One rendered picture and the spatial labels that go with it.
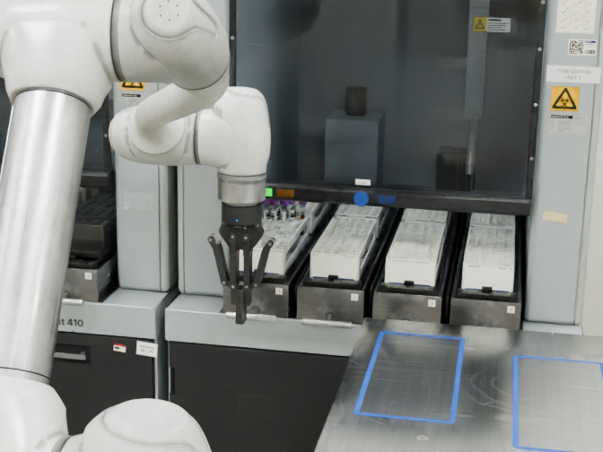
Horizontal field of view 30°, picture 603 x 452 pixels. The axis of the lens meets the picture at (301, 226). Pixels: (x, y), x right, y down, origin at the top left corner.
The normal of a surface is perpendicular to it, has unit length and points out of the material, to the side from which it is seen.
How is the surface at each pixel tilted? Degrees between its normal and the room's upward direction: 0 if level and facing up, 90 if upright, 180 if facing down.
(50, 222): 66
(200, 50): 116
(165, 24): 61
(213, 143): 92
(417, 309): 90
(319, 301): 90
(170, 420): 5
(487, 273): 90
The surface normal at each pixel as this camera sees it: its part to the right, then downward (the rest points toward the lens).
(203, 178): -0.18, 0.26
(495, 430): 0.02, -0.96
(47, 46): -0.07, -0.24
